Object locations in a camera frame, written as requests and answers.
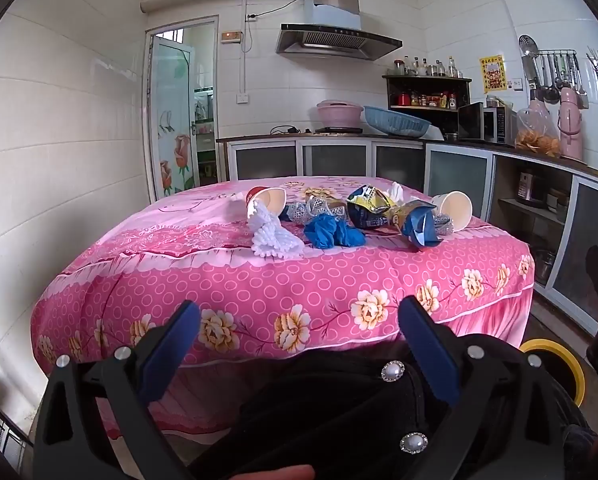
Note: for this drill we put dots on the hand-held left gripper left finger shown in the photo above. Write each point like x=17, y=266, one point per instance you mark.
x=171, y=352

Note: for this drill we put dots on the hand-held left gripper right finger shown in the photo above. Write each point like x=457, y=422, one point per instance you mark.
x=429, y=355

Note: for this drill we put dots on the yellow rimmed trash bin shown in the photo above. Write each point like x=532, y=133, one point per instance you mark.
x=574, y=367

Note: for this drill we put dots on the blue snack packet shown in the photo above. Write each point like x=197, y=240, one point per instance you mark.
x=419, y=225

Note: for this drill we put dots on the grey foam mesh net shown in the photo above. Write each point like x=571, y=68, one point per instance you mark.
x=444, y=225
x=304, y=210

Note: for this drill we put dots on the white foam net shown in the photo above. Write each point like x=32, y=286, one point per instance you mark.
x=274, y=240

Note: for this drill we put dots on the blue cloth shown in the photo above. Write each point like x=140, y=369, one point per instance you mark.
x=329, y=232

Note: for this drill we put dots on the yellow blue snack bag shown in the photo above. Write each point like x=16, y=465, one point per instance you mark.
x=369, y=207

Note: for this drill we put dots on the white disposable cover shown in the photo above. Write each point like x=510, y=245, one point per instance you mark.
x=395, y=191

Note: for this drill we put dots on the red white paper cup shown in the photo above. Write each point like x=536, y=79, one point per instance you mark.
x=271, y=202

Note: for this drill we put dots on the person's left hand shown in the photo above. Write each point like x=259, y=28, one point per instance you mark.
x=279, y=473

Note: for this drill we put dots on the steel pot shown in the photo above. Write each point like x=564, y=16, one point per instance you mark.
x=545, y=266

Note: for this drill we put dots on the pink floral tablecloth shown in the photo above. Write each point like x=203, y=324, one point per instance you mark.
x=229, y=280

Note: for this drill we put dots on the person's black clothing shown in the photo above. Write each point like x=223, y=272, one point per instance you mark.
x=329, y=410

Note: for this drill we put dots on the plastic bag of buns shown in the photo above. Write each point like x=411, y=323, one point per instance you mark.
x=536, y=137

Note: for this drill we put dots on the pink thermos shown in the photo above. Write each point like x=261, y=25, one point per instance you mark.
x=571, y=125

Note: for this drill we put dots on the kitchen counter cabinet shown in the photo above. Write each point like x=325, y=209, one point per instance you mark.
x=459, y=170

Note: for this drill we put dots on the microwave oven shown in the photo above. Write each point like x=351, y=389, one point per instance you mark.
x=484, y=122

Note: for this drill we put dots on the row of hanging kitchen utensils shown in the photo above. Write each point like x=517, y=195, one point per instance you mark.
x=551, y=77

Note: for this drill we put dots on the blue plastic basket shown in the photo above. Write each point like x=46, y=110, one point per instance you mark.
x=394, y=122

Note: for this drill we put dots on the dark spice shelf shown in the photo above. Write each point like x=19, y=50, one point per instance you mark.
x=459, y=85

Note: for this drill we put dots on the black induction cooktop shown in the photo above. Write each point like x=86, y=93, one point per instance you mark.
x=339, y=131

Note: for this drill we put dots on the flower print glass door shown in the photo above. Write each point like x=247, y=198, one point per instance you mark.
x=171, y=110

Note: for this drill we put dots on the row of spice jars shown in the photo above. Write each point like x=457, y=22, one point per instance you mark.
x=429, y=101

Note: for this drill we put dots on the row of condiment bottles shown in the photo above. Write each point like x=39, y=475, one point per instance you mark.
x=424, y=69

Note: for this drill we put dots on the steel range hood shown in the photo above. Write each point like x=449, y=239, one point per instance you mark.
x=329, y=40

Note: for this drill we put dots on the yellow wall poster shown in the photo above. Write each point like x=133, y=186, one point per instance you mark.
x=492, y=74

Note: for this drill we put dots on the white wall socket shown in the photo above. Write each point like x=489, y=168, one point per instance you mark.
x=242, y=98

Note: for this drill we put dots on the white wall alarm box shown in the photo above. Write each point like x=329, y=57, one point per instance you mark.
x=231, y=37

